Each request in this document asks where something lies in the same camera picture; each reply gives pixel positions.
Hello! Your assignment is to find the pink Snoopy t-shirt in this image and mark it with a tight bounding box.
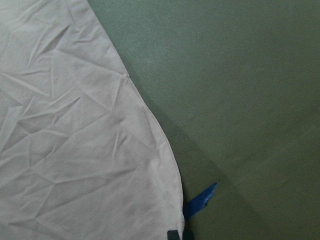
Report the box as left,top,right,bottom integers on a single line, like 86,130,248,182
0,0,185,240

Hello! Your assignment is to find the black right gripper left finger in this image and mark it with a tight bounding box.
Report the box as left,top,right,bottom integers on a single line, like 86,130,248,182
167,230,181,240

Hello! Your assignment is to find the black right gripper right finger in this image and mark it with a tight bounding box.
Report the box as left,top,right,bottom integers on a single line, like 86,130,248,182
182,229,194,240

